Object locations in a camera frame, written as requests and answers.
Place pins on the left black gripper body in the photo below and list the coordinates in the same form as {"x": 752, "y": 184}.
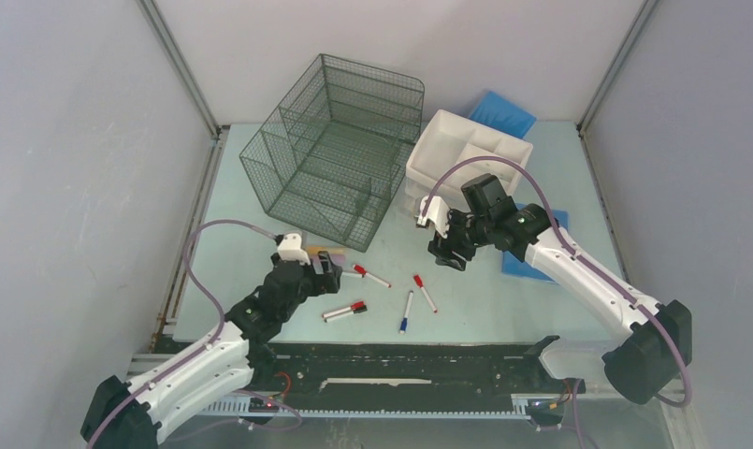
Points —
{"x": 311, "y": 284}

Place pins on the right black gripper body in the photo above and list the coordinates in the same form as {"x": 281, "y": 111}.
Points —
{"x": 466, "y": 234}

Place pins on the white plastic drawer organizer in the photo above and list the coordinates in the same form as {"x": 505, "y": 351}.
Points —
{"x": 450, "y": 139}

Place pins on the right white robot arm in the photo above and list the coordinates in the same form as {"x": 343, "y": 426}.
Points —
{"x": 650, "y": 342}

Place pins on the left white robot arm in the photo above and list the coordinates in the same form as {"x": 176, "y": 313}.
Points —
{"x": 143, "y": 411}

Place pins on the yellow orange highlighter upper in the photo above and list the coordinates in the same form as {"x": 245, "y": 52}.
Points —
{"x": 314, "y": 250}

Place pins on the purple pink highlighter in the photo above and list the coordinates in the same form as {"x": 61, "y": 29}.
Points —
{"x": 339, "y": 259}

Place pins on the black cap marker upper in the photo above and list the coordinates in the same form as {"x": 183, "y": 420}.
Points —
{"x": 353, "y": 274}

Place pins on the black cap marker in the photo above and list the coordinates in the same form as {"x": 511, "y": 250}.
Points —
{"x": 353, "y": 274}
{"x": 345, "y": 313}

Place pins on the red cap marker middle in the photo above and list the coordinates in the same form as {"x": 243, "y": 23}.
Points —
{"x": 420, "y": 284}

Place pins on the red cap marker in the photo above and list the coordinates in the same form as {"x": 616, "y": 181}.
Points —
{"x": 354, "y": 305}
{"x": 420, "y": 284}
{"x": 363, "y": 272}

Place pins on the red cap marker lower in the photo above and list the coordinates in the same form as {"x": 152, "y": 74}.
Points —
{"x": 354, "y": 305}

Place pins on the red cap marker upper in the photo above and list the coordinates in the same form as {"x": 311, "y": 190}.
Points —
{"x": 363, "y": 272}

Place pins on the black cap marker lower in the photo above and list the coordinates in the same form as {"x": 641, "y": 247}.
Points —
{"x": 345, "y": 313}

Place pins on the blue cap whiteboard marker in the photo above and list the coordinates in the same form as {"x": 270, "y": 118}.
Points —
{"x": 406, "y": 314}

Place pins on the blue folder at back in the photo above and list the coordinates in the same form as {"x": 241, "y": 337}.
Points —
{"x": 496, "y": 112}

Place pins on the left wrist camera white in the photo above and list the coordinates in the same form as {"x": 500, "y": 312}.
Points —
{"x": 290, "y": 248}

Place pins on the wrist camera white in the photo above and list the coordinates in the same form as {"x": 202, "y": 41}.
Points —
{"x": 290, "y": 248}
{"x": 433, "y": 211}

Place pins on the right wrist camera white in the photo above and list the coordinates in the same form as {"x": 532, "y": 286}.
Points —
{"x": 433, "y": 211}

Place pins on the black front rail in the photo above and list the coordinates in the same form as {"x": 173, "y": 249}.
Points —
{"x": 466, "y": 381}

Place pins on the green wire mesh basket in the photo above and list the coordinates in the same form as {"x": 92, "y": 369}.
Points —
{"x": 331, "y": 156}

